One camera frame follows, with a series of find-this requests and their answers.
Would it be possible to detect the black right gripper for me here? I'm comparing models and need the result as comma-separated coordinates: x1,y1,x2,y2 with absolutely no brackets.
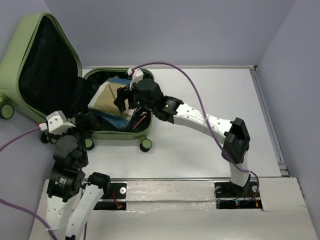
115,82,156,111

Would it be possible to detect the blue and tan cloth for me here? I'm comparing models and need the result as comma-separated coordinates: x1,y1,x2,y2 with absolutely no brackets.
87,76,136,129

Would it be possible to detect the green hard-shell suitcase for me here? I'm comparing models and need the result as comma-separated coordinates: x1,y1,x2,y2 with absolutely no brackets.
0,12,153,152

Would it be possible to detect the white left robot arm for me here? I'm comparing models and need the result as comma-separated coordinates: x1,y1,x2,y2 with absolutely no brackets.
46,110,111,240

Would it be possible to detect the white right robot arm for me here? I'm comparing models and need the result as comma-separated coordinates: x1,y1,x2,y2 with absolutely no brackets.
114,78,251,196

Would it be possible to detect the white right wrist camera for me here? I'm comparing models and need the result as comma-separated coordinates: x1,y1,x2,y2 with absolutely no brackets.
127,68,144,90

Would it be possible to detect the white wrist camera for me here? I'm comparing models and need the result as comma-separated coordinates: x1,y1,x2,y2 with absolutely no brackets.
46,110,75,135
127,68,144,90

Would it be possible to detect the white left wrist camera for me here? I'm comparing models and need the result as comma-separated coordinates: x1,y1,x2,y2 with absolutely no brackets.
46,110,75,135

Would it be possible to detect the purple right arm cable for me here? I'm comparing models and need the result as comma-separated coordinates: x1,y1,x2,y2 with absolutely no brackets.
132,61,261,208

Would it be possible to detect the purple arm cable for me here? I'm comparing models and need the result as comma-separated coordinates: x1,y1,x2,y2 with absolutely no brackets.
132,61,261,208
0,124,88,240

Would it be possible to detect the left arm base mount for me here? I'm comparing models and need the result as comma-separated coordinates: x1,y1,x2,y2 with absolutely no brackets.
94,181,127,211

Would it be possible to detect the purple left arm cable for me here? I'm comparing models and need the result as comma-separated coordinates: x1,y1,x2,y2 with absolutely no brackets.
0,124,88,240

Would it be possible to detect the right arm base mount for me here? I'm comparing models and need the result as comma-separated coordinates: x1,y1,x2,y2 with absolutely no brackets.
213,181,263,210

